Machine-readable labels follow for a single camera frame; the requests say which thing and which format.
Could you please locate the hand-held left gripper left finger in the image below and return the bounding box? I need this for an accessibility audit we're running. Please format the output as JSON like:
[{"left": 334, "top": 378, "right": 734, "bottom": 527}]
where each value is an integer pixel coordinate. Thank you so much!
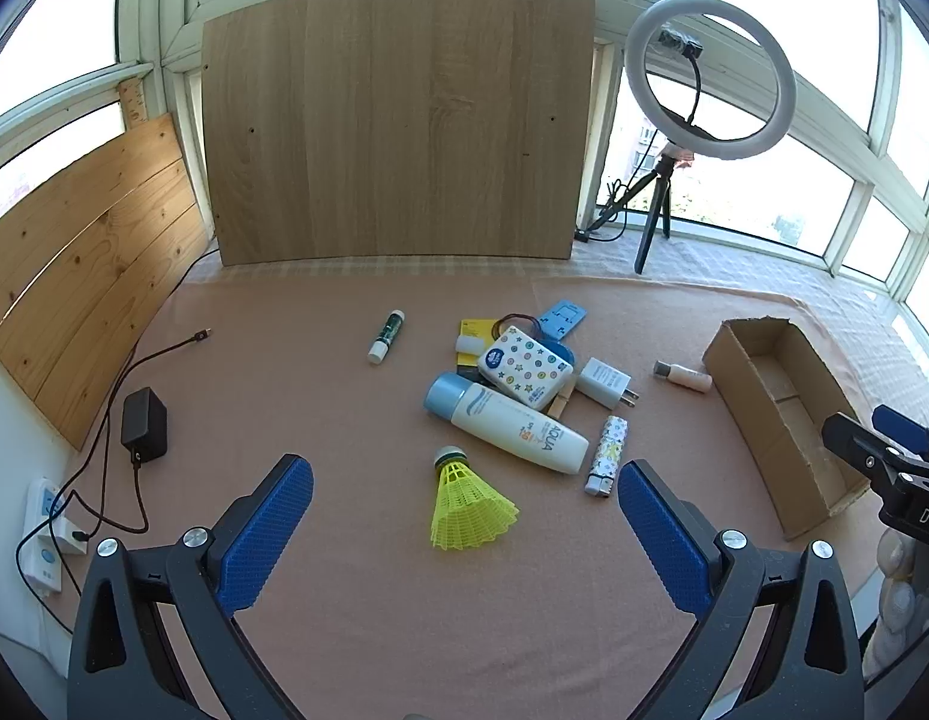
[{"left": 65, "top": 454, "right": 315, "bottom": 720}]

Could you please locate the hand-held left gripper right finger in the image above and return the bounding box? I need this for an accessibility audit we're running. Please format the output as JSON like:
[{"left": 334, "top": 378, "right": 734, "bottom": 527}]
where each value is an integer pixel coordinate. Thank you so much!
[{"left": 616, "top": 459, "right": 866, "bottom": 720}]

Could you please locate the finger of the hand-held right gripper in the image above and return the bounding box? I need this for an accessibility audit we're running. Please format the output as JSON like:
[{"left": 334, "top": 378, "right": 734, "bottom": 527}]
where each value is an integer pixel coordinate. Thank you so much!
[
  {"left": 873, "top": 405, "right": 929, "bottom": 456},
  {"left": 822, "top": 412, "right": 929, "bottom": 497}
]

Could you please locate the cardboard box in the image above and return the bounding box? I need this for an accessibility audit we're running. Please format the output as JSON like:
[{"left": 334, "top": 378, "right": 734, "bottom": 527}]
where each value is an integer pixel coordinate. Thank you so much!
[{"left": 702, "top": 317, "right": 874, "bottom": 542}]

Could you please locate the patterned lighter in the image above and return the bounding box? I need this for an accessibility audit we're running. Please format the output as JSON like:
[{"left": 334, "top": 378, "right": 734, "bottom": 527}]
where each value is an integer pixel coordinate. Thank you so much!
[{"left": 584, "top": 415, "right": 630, "bottom": 500}]

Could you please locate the small pink bottle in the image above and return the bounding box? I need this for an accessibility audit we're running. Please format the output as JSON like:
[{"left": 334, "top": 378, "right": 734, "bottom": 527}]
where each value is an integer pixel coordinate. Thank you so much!
[{"left": 654, "top": 360, "right": 714, "bottom": 394}]

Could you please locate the white charger plug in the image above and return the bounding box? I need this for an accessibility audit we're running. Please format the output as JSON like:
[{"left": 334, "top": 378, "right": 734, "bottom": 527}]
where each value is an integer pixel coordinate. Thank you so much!
[{"left": 575, "top": 357, "right": 641, "bottom": 412}]

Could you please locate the white blue sunscreen bottle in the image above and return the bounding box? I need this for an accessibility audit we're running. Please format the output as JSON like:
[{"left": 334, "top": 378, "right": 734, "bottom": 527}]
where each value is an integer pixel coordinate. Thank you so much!
[{"left": 423, "top": 373, "right": 590, "bottom": 476}]

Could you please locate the yellow shuttlecock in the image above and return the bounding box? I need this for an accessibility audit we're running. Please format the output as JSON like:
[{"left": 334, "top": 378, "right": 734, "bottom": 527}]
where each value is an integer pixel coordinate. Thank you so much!
[{"left": 430, "top": 446, "right": 520, "bottom": 552}]

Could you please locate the star print tissue pack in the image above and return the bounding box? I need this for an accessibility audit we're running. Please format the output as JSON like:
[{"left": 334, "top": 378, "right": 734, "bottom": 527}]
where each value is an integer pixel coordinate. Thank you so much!
[{"left": 475, "top": 325, "right": 578, "bottom": 412}]

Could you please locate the green white lip balm tube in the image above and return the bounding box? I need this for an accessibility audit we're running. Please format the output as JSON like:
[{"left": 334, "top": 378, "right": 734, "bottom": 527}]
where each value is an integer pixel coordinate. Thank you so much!
[{"left": 367, "top": 310, "right": 406, "bottom": 366}]

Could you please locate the yellow card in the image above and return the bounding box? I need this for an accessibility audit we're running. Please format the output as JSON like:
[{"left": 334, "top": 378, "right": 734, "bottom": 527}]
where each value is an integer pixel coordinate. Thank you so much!
[{"left": 456, "top": 317, "right": 503, "bottom": 383}]

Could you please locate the person's right hand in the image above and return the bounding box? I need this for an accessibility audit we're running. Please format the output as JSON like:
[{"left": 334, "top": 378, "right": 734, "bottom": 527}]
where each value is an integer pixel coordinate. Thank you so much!
[{"left": 876, "top": 531, "right": 929, "bottom": 635}]

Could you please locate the white power strip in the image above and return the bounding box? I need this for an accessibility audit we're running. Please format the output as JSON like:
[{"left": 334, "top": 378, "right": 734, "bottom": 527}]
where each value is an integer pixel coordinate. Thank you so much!
[{"left": 20, "top": 477, "right": 67, "bottom": 593}]

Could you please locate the blue phone stand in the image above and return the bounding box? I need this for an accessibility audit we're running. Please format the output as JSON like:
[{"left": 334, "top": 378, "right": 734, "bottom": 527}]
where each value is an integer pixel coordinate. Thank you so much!
[{"left": 535, "top": 300, "right": 587, "bottom": 342}]

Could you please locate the black tripod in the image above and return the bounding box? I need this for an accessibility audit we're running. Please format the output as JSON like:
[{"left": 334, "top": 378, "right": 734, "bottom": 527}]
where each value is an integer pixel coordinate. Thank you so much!
[{"left": 584, "top": 139, "right": 694, "bottom": 275}]

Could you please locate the slatted pine wood panel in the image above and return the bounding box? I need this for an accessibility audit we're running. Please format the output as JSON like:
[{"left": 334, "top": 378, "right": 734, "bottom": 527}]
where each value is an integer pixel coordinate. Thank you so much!
[{"left": 0, "top": 112, "right": 214, "bottom": 451}]

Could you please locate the large light wooden board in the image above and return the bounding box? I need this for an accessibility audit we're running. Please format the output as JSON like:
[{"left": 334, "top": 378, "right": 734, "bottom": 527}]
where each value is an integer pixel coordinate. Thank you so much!
[{"left": 200, "top": 0, "right": 599, "bottom": 267}]

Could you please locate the black webcam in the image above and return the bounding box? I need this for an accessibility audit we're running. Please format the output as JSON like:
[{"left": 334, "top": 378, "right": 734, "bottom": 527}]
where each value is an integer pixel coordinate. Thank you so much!
[{"left": 659, "top": 26, "right": 705, "bottom": 59}]

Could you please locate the black adapter cord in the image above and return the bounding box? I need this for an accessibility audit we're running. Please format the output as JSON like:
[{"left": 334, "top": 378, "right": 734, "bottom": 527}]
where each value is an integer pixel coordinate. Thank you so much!
[{"left": 16, "top": 450, "right": 151, "bottom": 631}]

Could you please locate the white wall plug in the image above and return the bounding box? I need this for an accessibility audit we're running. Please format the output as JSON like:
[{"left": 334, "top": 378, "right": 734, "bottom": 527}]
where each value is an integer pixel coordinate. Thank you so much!
[{"left": 50, "top": 514, "right": 91, "bottom": 557}]

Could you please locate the black power adapter with cable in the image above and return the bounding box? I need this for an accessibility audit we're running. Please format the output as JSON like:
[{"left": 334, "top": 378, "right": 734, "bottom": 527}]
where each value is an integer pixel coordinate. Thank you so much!
[{"left": 73, "top": 328, "right": 214, "bottom": 475}]

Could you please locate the brown hair tie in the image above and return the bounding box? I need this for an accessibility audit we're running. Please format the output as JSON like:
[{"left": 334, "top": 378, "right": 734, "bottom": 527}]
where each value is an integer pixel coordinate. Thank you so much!
[{"left": 491, "top": 313, "right": 544, "bottom": 341}]

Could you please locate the black ring light cable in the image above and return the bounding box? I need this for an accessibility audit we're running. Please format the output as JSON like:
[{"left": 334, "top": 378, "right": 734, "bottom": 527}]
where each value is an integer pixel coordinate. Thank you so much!
[{"left": 584, "top": 178, "right": 638, "bottom": 242}]

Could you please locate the white ring light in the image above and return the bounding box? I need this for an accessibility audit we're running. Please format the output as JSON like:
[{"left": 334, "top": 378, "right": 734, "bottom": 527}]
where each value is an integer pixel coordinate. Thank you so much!
[{"left": 624, "top": 0, "right": 797, "bottom": 161}]

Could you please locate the white window frame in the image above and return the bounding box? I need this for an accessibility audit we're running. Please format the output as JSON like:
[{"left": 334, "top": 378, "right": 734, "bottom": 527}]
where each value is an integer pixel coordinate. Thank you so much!
[{"left": 0, "top": 0, "right": 929, "bottom": 331}]

